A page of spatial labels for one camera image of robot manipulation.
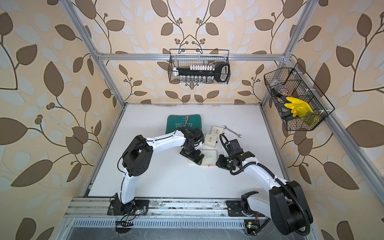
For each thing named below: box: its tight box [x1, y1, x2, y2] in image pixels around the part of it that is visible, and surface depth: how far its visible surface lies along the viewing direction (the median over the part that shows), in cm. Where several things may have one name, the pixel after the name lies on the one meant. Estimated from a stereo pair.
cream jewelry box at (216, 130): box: [210, 125, 224, 137], surface depth 104 cm
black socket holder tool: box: [176, 62, 231, 82], surface depth 84 cm
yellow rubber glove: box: [284, 97, 314, 118], surface depth 68 cm
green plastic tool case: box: [165, 114, 202, 135], surface depth 107 cm
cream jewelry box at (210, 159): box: [199, 149, 217, 167], surface depth 91 cm
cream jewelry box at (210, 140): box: [204, 133, 218, 148], surface depth 98 cm
